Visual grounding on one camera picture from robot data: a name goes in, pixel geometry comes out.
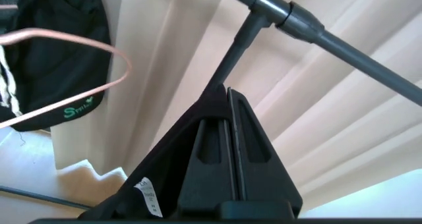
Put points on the black shorts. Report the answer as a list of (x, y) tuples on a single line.
[(59, 69)]

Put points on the black clothes rack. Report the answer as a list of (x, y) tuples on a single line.
[(296, 19)]

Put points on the beige curtain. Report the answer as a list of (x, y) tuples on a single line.
[(329, 118)]

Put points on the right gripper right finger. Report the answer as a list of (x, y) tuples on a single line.
[(263, 184)]

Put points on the black shirt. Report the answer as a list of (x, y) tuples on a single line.
[(165, 151)]

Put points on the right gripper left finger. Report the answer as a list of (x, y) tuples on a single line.
[(207, 184)]

